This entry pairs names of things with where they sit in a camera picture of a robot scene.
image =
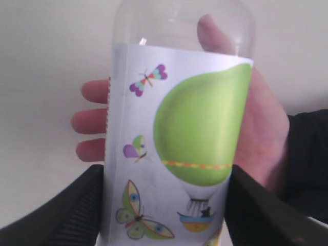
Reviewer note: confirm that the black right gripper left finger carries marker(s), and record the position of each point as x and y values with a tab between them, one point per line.
72	217

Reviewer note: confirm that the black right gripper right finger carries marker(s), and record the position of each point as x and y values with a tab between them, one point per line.
255	216

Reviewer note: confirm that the clear bottle white fruit label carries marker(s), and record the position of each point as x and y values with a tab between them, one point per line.
179	82

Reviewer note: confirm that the person's black sleeve forearm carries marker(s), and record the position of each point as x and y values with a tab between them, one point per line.
305	186

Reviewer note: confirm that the person's open hand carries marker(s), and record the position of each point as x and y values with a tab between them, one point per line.
262	146

